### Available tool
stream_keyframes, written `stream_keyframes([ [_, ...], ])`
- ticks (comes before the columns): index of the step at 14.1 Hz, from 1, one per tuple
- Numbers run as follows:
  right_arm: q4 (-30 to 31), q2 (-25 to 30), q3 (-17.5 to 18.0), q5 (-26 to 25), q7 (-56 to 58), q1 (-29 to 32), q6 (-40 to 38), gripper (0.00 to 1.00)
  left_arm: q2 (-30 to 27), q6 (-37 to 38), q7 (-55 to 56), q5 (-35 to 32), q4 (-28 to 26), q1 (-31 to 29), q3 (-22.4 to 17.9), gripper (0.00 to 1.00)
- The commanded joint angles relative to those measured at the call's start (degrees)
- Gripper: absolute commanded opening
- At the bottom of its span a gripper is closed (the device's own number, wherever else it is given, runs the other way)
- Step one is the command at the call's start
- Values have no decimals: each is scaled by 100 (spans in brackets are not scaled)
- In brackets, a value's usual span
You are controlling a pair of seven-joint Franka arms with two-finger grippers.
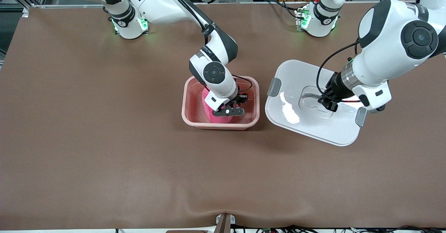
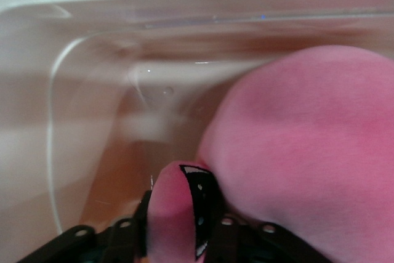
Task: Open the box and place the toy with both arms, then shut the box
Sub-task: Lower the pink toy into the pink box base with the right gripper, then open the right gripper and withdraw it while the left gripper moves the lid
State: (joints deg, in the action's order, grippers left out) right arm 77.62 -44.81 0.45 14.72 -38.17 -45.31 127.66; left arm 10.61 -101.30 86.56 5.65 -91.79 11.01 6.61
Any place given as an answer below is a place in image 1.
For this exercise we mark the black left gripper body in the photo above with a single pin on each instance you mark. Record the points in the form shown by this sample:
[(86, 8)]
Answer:
[(337, 89)]

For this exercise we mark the pink round plush toy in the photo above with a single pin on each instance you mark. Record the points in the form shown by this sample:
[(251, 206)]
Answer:
[(217, 119)]

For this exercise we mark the white box lid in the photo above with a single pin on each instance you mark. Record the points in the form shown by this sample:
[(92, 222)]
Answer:
[(306, 121)]

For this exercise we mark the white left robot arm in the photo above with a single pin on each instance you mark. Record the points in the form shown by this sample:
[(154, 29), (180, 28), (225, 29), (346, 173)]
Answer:
[(386, 55)]

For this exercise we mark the pink plastic storage box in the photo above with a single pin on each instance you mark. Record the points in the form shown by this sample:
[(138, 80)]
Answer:
[(193, 107)]

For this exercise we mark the brown table cover mat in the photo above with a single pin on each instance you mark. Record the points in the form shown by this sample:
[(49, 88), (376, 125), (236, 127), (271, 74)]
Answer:
[(104, 156)]

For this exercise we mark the metal table edge bracket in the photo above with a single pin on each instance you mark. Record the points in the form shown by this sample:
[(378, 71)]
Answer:
[(224, 224)]

